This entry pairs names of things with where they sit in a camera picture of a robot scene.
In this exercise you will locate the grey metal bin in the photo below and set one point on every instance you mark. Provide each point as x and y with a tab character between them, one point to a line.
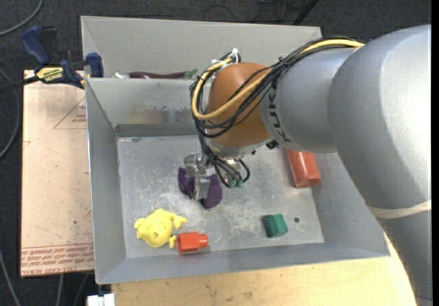
154	167

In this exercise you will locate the black cylinder on white bracket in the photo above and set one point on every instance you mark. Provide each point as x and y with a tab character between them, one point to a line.
272	144

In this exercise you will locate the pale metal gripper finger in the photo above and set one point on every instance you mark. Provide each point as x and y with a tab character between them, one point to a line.
190	162
203	186

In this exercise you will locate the yellow toy animal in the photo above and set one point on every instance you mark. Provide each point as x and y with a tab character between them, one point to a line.
156	227

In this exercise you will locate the purple soft toy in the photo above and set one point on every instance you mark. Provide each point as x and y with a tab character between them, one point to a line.
213	195

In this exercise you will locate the red-orange bottle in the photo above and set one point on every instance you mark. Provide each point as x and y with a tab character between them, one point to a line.
304	169

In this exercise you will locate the brown cardboard board, red print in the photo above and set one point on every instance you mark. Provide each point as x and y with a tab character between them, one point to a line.
55	177

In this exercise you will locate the red-orange block with peg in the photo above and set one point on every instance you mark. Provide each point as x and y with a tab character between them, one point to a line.
190	242

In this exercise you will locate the dark green block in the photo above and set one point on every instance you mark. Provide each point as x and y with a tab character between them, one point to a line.
275	225

